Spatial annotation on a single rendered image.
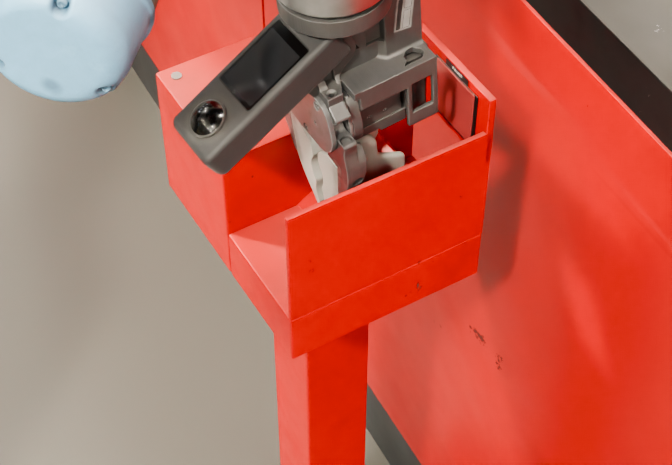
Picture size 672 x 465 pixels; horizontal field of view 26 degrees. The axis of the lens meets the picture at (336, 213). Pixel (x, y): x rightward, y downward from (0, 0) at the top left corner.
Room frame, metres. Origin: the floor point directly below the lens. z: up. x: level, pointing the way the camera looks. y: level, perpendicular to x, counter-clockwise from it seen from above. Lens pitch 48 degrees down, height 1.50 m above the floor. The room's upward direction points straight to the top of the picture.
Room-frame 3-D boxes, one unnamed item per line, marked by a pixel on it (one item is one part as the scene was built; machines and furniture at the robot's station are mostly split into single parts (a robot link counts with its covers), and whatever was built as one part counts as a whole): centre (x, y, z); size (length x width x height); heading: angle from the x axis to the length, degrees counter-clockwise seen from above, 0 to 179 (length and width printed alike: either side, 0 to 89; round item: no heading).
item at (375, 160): (0.69, -0.02, 0.78); 0.06 x 0.03 x 0.09; 121
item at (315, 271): (0.74, 0.01, 0.75); 0.20 x 0.16 x 0.18; 30
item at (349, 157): (0.67, 0.00, 0.82); 0.05 x 0.02 x 0.09; 31
